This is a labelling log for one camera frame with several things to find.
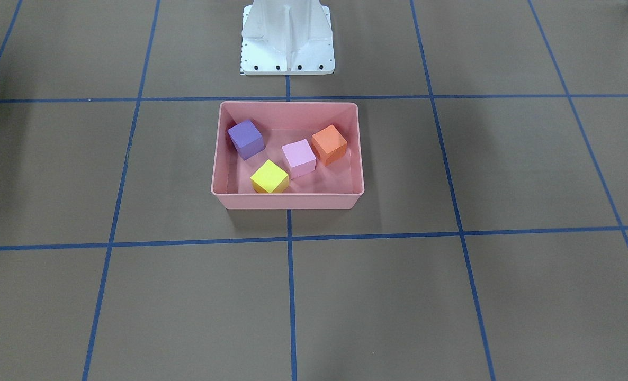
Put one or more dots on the pink foam block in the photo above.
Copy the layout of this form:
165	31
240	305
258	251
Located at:
299	158

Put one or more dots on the purple foam block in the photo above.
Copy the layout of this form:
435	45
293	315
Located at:
247	139

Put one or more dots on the yellow foam block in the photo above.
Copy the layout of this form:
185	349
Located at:
269	178

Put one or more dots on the orange foam block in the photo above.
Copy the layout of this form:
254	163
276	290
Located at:
329	145

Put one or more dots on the white camera pillar stand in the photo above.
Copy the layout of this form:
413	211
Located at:
287	38

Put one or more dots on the pink plastic bin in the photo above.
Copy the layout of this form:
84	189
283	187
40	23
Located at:
337	186

